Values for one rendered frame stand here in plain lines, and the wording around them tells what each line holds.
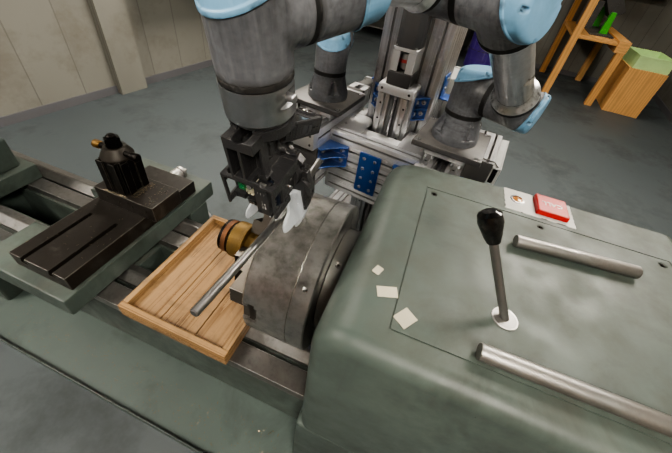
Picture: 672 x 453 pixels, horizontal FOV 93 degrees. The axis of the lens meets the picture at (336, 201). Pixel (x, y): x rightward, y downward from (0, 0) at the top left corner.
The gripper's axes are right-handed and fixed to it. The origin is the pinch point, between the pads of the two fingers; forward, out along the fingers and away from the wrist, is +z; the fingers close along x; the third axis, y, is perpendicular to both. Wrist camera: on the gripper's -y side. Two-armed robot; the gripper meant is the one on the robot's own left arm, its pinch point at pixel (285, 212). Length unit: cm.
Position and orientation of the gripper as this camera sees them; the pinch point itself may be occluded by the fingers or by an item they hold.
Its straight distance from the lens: 51.8
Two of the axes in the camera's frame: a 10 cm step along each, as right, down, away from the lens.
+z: -0.5, 6.4, 7.6
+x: 9.2, 3.3, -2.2
